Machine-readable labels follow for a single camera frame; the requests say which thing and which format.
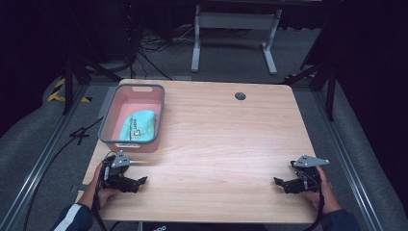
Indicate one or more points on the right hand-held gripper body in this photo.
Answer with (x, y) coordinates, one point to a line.
(305, 177)

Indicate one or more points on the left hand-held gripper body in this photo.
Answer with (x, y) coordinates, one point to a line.
(117, 173)

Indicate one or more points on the teal cloth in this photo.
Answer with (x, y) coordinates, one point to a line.
(140, 125)

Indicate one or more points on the pink plastic basket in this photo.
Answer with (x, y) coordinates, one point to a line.
(132, 117)

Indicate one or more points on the person's left hand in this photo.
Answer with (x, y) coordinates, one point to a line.
(103, 190)

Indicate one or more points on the person's right hand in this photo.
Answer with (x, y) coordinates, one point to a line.
(324, 194)

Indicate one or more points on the black tripod stand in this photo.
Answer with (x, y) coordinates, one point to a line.
(79, 77)
(320, 80)

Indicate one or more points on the metal floor rail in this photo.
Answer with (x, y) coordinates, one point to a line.
(41, 160)
(346, 154)

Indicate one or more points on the grey metal table frame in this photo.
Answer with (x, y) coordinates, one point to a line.
(235, 35)

